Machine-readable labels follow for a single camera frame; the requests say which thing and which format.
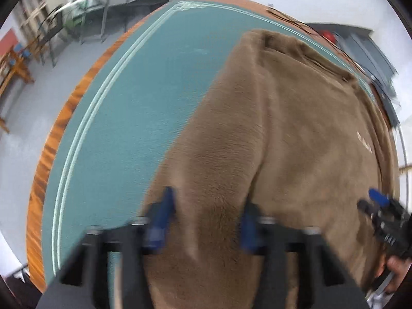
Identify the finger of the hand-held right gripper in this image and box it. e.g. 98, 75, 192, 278
368, 187, 391, 208
357, 199, 382, 222

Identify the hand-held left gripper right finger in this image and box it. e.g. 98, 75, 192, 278
240, 201, 350, 309

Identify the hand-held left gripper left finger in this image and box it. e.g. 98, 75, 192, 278
58, 186, 177, 309

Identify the brown fleece sweater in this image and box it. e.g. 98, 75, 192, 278
137, 29, 401, 309

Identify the person's right hand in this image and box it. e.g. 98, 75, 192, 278
384, 255, 412, 294

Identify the black power strip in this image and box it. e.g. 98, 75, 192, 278
370, 77, 401, 127

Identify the green table mat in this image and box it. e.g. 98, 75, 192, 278
42, 0, 377, 300

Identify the grey sofa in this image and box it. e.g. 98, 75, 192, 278
306, 22, 398, 81

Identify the wooden chair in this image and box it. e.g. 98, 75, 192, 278
0, 47, 34, 134

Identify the blue seat chair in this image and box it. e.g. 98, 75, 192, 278
18, 43, 36, 60

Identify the black metal chair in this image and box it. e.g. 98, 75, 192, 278
34, 5, 70, 68

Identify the red board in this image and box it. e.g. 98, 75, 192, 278
0, 28, 18, 57

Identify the beige glass-door cabinet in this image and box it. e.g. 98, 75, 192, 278
14, 0, 65, 39

